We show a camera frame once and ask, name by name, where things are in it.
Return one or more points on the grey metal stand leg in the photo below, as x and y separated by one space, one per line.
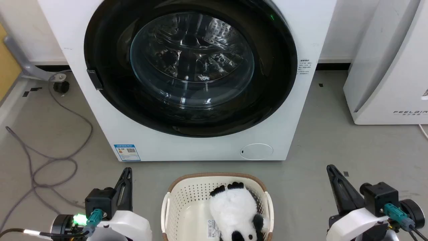
23 63

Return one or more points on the white front-load washing machine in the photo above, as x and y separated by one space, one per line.
100 130

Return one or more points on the blue energy label sticker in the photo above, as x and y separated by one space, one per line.
127 152

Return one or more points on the black and white panda plush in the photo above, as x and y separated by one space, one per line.
234 209

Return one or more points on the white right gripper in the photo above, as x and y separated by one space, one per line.
347 228

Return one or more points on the yellow wooden board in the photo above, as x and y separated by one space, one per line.
6 67

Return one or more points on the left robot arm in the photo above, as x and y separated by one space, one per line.
62 227

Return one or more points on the cream perforated laundry basket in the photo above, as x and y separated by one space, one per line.
187 201

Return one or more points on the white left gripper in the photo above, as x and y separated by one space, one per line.
130 227

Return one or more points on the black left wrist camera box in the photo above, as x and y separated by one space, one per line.
100 201

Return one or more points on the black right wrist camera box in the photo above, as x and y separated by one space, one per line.
381 195

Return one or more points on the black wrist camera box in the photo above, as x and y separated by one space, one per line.
100 201
381 195

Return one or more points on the black caster wheel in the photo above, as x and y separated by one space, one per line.
61 87

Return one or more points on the white air purifier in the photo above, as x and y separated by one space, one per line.
391 67

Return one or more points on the small printed text label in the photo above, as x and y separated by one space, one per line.
304 67

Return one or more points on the round white filter cover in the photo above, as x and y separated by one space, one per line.
256 151

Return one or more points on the round black glass washer door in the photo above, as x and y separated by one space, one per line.
110 80

